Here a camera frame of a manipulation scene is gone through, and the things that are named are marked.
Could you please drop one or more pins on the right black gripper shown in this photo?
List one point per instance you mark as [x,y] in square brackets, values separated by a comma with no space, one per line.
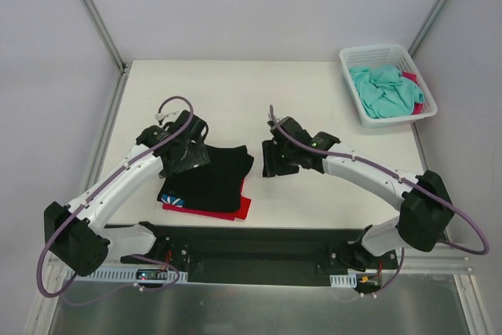
[272,158]

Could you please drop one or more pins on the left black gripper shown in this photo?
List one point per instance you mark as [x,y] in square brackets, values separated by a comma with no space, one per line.
[188,158]

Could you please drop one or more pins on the black daisy print t-shirt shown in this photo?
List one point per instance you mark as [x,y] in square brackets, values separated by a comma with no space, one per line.
[215,187]

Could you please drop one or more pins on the red t-shirt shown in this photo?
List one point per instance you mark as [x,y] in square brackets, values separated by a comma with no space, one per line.
[241,209]

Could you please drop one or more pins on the pink t-shirt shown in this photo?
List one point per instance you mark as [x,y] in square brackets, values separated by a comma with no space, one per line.
[204,215]
[418,107]

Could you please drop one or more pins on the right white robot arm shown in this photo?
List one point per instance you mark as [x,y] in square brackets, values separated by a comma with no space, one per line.
[421,200]

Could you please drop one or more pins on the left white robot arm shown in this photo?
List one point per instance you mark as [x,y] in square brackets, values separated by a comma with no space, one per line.
[83,243]

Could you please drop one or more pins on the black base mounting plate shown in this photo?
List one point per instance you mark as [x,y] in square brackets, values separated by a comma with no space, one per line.
[254,256]

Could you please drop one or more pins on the crumpled teal t-shirt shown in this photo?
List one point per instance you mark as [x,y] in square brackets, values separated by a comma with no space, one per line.
[384,93]

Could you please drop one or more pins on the white plastic basket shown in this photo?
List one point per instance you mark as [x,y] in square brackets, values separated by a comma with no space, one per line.
[373,57]

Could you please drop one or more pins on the crumpled pink t-shirt in basket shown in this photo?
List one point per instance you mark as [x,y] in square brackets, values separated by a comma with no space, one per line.
[418,107]

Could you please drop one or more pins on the left aluminium frame post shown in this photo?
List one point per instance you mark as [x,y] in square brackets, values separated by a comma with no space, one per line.
[104,34]

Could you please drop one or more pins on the aluminium frame post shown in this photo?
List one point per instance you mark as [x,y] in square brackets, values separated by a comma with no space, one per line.
[426,27]
[104,34]

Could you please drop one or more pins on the left white cable duct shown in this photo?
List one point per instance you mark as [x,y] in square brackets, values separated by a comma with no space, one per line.
[146,275]

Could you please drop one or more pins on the white cable duct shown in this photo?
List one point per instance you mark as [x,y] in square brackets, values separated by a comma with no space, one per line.
[146,275]
[343,281]

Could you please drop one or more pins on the right white cable duct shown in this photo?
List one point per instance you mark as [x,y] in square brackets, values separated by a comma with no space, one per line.
[343,281]

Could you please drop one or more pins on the right aluminium frame post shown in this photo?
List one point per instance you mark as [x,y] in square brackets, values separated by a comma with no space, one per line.
[426,27]

